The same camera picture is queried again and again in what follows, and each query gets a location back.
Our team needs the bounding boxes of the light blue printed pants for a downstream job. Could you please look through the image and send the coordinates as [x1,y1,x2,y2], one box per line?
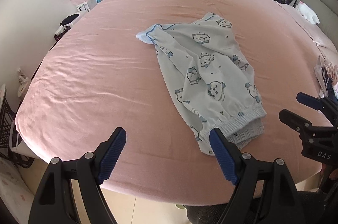
[136,12,267,156]

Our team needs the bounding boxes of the white plush toy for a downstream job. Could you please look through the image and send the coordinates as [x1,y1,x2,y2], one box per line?
[295,2,320,25]

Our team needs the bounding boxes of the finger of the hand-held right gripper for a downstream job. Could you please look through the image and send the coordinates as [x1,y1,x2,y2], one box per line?
[278,108,317,140]
[296,92,333,113]

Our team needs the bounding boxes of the pink bed sheet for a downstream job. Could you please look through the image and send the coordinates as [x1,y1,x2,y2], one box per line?
[14,0,338,199]

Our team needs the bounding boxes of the white humidifier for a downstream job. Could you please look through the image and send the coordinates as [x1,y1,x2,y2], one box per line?
[17,75,31,100]

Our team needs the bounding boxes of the white trash bin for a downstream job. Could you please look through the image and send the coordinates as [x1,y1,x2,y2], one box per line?
[9,120,35,158]

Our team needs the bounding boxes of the black crate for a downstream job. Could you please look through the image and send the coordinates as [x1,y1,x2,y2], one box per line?
[54,29,66,42]

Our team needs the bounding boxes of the pink printed garment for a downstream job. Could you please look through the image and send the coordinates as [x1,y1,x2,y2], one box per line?
[323,61,338,87]

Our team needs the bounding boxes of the black folded cloth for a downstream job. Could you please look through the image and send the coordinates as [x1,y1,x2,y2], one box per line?
[61,14,80,25]

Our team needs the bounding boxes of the pink quilted pillow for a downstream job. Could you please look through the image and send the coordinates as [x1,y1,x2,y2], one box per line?
[277,2,338,53]
[314,42,338,66]

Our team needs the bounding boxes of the white printed floor mat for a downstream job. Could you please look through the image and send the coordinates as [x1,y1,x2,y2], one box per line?
[0,158,29,216]

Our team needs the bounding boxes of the white storage box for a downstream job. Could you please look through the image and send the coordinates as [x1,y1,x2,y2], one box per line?
[59,15,86,34]

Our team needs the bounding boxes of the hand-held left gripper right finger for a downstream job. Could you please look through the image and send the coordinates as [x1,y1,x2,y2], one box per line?
[209,128,299,224]

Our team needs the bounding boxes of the round side table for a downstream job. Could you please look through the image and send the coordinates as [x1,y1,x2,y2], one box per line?
[0,83,33,168]

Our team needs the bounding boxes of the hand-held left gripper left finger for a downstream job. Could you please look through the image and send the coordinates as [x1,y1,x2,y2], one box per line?
[29,127,127,224]

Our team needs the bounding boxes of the white garment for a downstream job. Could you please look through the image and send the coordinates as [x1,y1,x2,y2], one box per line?
[314,55,329,98]

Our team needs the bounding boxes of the navy garment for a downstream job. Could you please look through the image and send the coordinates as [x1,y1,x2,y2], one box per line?
[323,76,338,101]

